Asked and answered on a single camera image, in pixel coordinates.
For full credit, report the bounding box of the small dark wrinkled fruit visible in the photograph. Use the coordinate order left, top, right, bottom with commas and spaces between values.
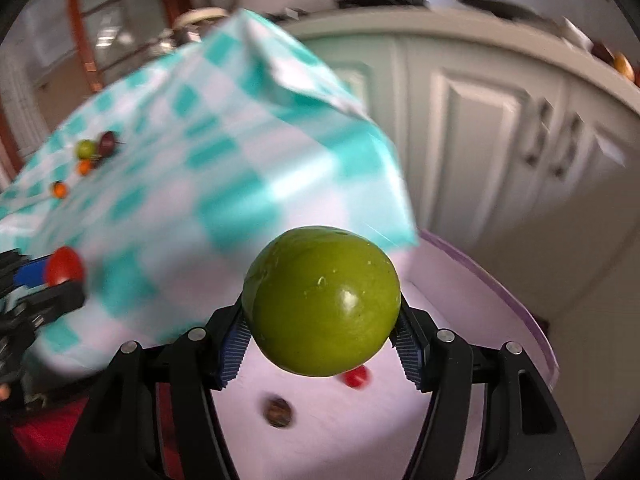
262, 396, 293, 428

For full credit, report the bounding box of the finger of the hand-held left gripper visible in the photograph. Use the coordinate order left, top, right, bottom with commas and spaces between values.
0, 280, 86, 330
0, 250, 53, 290

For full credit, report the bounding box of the teal checked tablecloth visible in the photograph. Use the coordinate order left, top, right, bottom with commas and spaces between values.
0, 8, 420, 376

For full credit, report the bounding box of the smooth green tomato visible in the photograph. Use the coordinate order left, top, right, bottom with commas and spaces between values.
243, 226, 402, 377

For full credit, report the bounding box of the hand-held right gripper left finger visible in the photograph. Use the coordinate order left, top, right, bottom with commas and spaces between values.
59, 304, 252, 480

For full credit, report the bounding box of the orange fruit on counter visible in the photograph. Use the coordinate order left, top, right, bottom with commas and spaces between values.
614, 52, 636, 84

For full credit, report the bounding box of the white bowl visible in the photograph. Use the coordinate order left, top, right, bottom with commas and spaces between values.
172, 6, 231, 28

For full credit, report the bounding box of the pale green cabinet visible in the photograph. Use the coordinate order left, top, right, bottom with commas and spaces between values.
272, 7, 640, 321

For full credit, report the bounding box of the red cloth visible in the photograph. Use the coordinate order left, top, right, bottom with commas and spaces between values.
7, 400, 93, 480

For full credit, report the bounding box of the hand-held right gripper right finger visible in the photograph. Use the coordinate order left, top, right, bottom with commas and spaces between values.
394, 304, 586, 480

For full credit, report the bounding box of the white box with purple rim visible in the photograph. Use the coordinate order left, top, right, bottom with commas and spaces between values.
155, 230, 558, 480

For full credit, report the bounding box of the red cherry tomato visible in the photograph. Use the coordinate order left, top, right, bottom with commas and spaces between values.
343, 366, 372, 390
44, 246, 86, 286

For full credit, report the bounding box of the dark metal cabinet handle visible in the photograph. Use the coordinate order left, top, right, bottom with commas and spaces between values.
552, 112, 583, 180
522, 100, 553, 167

